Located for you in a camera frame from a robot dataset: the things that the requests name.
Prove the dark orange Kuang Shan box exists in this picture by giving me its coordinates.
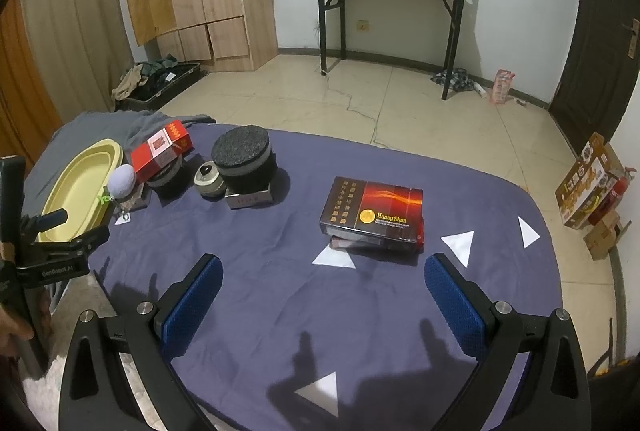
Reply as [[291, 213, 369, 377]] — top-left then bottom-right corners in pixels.
[[319, 176, 424, 253]]

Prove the dark wooden door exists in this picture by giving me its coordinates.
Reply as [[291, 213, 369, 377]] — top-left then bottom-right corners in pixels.
[[549, 0, 639, 151]]

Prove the pink snack bag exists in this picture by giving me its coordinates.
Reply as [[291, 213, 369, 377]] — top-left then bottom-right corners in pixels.
[[490, 69, 515, 105]]

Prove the orange wooden door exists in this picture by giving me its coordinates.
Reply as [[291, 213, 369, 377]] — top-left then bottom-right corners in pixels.
[[0, 0, 63, 173]]

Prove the gray blanket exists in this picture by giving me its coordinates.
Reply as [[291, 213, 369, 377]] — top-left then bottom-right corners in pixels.
[[22, 110, 217, 217]]

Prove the small cream heart tin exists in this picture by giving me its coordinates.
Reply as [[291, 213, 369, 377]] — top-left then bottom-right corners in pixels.
[[193, 161, 226, 199]]

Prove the black round tin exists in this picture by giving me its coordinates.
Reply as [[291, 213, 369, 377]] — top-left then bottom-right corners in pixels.
[[146, 156, 183, 190]]

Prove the large red white box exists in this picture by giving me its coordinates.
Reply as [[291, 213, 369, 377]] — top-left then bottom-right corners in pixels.
[[130, 120, 193, 183]]

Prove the colourful cardboard box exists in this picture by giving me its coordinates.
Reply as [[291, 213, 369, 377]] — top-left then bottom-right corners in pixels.
[[555, 133, 626, 229]]

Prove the red silver Hongqiqu cigarette box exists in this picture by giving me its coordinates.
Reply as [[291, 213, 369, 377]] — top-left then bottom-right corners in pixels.
[[224, 185, 274, 210]]

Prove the yellow oval tray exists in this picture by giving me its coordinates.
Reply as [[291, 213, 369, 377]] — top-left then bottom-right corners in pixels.
[[38, 138, 124, 243]]

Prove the open black suitcase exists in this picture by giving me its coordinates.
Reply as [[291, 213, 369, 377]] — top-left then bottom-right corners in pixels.
[[112, 55, 205, 111]]

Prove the clothes pile under table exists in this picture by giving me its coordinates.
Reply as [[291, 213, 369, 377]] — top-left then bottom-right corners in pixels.
[[431, 68, 477, 93]]

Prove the lavender plush ball keychain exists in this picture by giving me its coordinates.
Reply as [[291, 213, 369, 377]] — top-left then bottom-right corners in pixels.
[[99, 163, 137, 212]]

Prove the black glitter lid jar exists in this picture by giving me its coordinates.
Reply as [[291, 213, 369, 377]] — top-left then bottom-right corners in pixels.
[[210, 125, 278, 195]]

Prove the person left hand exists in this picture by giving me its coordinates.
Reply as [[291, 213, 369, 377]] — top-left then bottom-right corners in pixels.
[[0, 307, 34, 357]]

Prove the purple tablecloth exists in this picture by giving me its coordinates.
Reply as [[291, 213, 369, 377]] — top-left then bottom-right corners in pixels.
[[90, 131, 562, 430]]

